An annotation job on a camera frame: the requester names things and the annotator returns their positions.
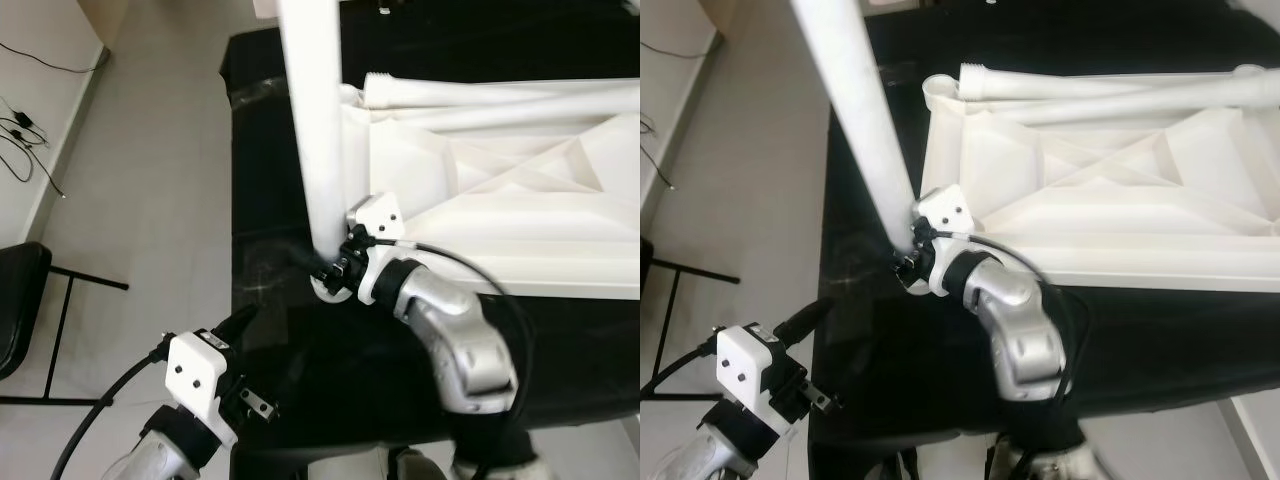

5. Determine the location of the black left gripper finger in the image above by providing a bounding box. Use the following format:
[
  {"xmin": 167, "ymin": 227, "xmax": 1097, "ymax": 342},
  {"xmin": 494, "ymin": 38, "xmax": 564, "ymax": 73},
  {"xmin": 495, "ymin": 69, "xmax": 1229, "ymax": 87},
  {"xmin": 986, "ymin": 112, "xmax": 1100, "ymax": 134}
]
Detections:
[
  {"xmin": 775, "ymin": 298, "xmax": 836, "ymax": 341},
  {"xmin": 215, "ymin": 303, "xmax": 263, "ymax": 346}
]

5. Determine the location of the black folding chair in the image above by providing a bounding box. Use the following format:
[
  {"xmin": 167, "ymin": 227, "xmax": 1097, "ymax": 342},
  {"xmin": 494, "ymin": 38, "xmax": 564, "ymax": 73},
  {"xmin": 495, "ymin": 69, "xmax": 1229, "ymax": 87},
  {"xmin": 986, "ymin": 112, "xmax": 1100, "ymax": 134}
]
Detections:
[
  {"xmin": 640, "ymin": 235, "xmax": 741, "ymax": 401},
  {"xmin": 0, "ymin": 240, "xmax": 131, "ymax": 406}
]

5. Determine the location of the white plastic table top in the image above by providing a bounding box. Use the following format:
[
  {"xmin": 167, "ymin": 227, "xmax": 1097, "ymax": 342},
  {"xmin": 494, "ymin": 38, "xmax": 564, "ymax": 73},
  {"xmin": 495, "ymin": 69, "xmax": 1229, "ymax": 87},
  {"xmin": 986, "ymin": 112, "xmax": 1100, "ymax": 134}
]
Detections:
[
  {"xmin": 310, "ymin": 75, "xmax": 641, "ymax": 301},
  {"xmin": 905, "ymin": 65, "xmax": 1280, "ymax": 294}
]

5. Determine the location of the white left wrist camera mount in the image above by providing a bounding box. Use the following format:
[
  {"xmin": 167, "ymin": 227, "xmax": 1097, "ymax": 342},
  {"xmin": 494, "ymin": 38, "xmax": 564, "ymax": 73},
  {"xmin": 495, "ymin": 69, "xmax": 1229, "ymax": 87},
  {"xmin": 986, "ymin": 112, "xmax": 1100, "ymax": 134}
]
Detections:
[
  {"xmin": 165, "ymin": 332, "xmax": 241, "ymax": 446},
  {"xmin": 715, "ymin": 322, "xmax": 796, "ymax": 441}
]

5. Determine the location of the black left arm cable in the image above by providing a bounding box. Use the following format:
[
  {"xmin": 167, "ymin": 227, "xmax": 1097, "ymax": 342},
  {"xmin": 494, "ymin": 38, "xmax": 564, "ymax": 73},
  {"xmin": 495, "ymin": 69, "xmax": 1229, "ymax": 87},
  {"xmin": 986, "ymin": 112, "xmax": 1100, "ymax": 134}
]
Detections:
[
  {"xmin": 50, "ymin": 340, "xmax": 176, "ymax": 480},
  {"xmin": 640, "ymin": 330, "xmax": 731, "ymax": 396}
]

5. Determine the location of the black cable tangle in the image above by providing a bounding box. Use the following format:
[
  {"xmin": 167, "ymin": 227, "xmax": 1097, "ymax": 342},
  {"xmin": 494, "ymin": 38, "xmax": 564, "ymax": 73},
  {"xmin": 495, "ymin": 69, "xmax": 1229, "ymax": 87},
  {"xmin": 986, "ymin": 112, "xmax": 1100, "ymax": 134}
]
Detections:
[
  {"xmin": 0, "ymin": 95, "xmax": 66, "ymax": 201},
  {"xmin": 640, "ymin": 110, "xmax": 681, "ymax": 191}
]

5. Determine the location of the thin black wall cable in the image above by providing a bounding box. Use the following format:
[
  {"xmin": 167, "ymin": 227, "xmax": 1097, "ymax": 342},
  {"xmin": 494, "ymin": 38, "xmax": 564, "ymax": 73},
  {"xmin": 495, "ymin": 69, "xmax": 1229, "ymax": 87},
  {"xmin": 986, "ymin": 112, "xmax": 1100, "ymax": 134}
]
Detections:
[
  {"xmin": 0, "ymin": 40, "xmax": 109, "ymax": 76},
  {"xmin": 640, "ymin": 40, "xmax": 719, "ymax": 61}
]

